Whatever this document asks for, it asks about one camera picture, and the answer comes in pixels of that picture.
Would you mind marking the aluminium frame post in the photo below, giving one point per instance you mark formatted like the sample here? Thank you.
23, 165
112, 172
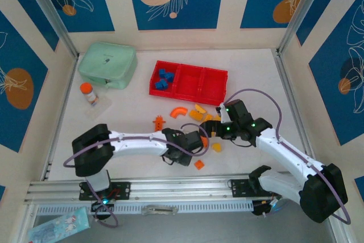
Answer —
54, 18
301, 9

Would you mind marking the orange curved lego piece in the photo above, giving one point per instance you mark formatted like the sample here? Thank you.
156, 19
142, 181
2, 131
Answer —
175, 112
203, 140

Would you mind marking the red three-compartment tray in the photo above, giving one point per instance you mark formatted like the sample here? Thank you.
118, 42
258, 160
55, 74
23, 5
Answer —
187, 83

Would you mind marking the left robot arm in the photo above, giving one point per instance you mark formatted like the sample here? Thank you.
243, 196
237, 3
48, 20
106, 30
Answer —
136, 144

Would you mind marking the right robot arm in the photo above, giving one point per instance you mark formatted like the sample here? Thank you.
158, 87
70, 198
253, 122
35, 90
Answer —
284, 152

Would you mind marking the blue patterned tissue pack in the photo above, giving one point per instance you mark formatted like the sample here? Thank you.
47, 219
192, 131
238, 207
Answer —
57, 226

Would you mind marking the mint green zip pouch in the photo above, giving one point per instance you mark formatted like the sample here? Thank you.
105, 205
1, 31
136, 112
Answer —
108, 61

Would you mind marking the orange-capped small bottle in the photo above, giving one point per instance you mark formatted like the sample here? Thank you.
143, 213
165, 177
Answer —
86, 88

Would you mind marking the aluminium table side rail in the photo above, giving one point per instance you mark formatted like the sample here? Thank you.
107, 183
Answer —
285, 83
67, 89

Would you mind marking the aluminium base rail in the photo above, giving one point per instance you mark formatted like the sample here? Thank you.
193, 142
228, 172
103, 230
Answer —
182, 189

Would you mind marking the blue lego brick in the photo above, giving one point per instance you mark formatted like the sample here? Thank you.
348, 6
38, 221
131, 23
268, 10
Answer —
165, 83
162, 72
169, 76
158, 85

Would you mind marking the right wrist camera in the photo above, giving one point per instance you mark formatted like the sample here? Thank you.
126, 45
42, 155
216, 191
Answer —
223, 115

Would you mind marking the clear plastic clip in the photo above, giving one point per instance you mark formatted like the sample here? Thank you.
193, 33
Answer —
159, 210

